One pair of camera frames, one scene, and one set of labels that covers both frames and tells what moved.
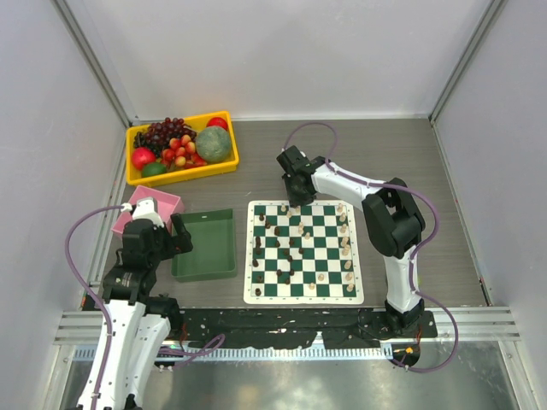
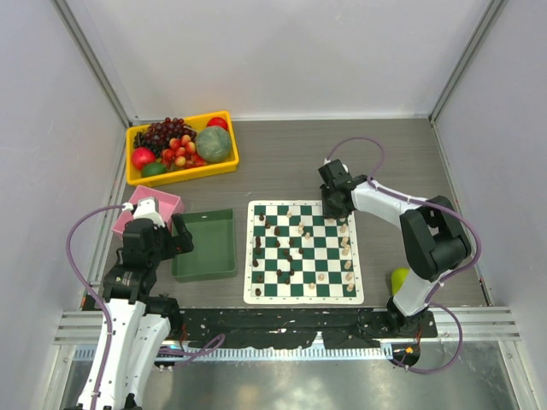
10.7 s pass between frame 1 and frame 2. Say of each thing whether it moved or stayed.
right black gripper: moved
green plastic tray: stayed
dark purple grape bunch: stayed
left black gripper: stayed
